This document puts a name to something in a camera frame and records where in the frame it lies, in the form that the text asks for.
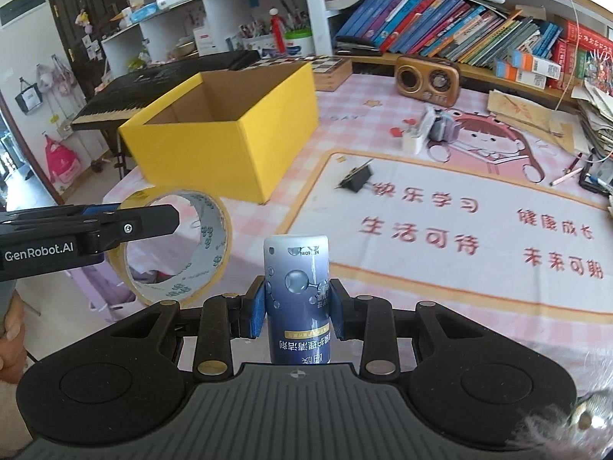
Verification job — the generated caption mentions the lavender cloth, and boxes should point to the lavender cloth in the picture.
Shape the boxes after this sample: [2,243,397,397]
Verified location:
[79,249,161,323]

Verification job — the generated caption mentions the fluffy pompom with metal bell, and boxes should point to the fluffy pompom with metal bell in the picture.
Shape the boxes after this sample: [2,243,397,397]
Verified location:
[512,390,613,460]

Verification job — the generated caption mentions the yellow cardboard box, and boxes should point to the yellow cardboard box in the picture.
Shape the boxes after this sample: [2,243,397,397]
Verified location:
[118,61,319,204]

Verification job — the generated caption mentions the holder of brushes and pens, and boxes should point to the holder of brushes and pens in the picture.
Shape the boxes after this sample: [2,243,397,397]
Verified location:
[237,16,276,56]

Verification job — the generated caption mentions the black white tote bag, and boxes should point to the black white tote bag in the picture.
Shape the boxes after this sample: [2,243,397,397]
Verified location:
[14,77,45,116]

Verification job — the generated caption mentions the row of blue books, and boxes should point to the row of blue books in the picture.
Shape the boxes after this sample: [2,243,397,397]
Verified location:
[334,0,563,70]

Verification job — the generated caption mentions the colourful paper decoration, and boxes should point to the colourful paper decoration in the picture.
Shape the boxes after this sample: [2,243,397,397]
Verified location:
[587,43,613,87]

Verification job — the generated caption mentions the white box with red label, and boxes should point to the white box with red label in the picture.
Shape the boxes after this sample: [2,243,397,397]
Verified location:
[193,24,221,56]

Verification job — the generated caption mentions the black keyboard piano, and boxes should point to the black keyboard piano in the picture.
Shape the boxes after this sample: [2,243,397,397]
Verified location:
[71,50,262,131]

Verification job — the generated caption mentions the clear yellow tape roll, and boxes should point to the clear yellow tape roll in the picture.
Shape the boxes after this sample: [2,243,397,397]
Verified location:
[104,187,234,306]

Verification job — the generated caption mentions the grey toy camera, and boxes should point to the grey toy camera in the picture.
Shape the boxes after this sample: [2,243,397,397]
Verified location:
[421,105,464,145]

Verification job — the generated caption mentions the stack of red books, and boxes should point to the stack of red books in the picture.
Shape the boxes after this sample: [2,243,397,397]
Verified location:
[548,19,613,92]

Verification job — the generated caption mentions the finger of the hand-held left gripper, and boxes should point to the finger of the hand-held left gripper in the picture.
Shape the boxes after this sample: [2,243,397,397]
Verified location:
[89,204,181,256]
[0,203,121,225]

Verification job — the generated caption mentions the small white pink box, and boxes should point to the small white pink box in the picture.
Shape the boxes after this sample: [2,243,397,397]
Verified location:
[401,117,428,155]

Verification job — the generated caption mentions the white charging cable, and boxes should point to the white charging cable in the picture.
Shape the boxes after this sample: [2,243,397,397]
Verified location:
[556,0,588,111]

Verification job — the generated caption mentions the dark wooden door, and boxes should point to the dark wooden door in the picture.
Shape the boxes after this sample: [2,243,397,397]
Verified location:
[41,0,123,101]

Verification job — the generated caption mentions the black binder clip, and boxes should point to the black binder clip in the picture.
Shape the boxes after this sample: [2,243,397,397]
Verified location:
[338,158,375,193]

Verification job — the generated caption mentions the brown paper envelopes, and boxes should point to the brown paper envelopes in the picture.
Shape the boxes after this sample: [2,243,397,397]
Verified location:
[487,90,582,154]

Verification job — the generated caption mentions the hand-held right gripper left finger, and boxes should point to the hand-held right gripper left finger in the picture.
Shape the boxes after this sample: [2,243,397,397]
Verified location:
[103,275,267,379]

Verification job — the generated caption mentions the brown retro radio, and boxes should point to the brown retro radio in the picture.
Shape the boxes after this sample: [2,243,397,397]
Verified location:
[395,55,461,108]

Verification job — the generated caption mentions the desktop with pink checked cloth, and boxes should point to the desktop with pink checked cloth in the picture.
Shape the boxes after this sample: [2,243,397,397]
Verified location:
[103,57,613,394]

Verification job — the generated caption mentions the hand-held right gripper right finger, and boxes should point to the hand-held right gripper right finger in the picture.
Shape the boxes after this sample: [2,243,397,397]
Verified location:
[328,278,474,379]

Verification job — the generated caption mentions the white jar with green lid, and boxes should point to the white jar with green lid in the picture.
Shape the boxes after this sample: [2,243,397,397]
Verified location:
[284,29,314,58]

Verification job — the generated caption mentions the pink pen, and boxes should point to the pink pen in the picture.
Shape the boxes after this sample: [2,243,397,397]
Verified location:
[550,153,585,187]

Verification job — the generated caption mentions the orange white small box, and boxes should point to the orange white small box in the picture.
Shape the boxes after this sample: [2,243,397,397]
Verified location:
[510,50,562,80]
[493,60,547,89]

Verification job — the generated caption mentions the black phone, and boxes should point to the black phone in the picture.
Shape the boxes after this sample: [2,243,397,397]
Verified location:
[579,158,613,196]

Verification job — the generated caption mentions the wooden chessboard box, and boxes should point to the wooden chessboard box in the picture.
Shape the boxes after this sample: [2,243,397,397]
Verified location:
[292,56,352,92]

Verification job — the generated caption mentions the stack of notebooks and papers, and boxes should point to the stack of notebooks and papers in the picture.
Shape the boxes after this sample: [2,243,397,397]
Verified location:
[577,79,613,161]

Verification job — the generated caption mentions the person's left hand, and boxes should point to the person's left hand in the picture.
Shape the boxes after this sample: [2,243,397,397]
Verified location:
[0,293,28,385]

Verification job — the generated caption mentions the blue white spray bottle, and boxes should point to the blue white spray bottle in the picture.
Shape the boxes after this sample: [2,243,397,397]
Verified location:
[263,234,332,366]

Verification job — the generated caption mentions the pink backpack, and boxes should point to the pink backpack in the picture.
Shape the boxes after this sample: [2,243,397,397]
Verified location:
[44,131,82,184]

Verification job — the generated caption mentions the red white toy figure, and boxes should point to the red white toy figure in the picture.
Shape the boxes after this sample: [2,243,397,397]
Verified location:
[268,8,287,56]

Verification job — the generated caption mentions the blue tissue pack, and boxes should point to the blue tissue pack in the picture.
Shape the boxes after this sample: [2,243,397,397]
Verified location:
[129,2,159,22]

